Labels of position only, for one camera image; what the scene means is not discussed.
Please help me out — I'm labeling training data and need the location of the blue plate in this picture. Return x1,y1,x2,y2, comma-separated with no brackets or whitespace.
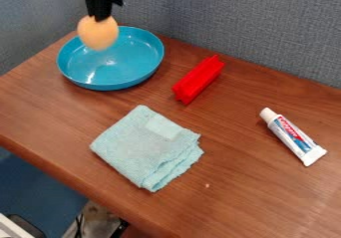
56,26,166,91

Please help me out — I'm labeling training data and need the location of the yellow orange foam ball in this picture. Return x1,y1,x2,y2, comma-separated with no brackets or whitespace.
78,16,119,51

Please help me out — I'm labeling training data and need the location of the light blue folded cloth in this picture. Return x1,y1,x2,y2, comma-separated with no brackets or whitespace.
90,105,203,192

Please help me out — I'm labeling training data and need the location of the red plastic block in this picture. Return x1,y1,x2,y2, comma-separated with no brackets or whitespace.
171,55,224,105

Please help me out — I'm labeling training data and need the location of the white toothpaste tube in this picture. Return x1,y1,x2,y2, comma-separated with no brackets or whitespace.
260,108,328,166

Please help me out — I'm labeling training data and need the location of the grey object under table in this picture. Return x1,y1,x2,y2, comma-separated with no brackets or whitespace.
62,201,129,238

